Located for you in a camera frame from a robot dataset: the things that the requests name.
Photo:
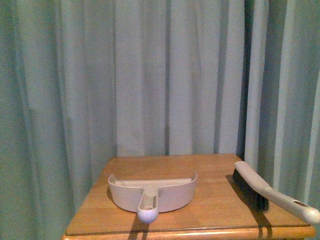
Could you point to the beige plastic dustpan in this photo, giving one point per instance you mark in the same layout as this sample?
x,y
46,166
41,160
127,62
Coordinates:
x,y
149,198

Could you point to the beige hand brush black bristles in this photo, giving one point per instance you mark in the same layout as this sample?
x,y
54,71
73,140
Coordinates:
x,y
258,193

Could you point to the wooden nightstand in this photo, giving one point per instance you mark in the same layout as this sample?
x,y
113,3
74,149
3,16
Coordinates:
x,y
217,211

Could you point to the teal green curtain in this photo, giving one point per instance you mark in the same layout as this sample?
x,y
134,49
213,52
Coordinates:
x,y
85,80

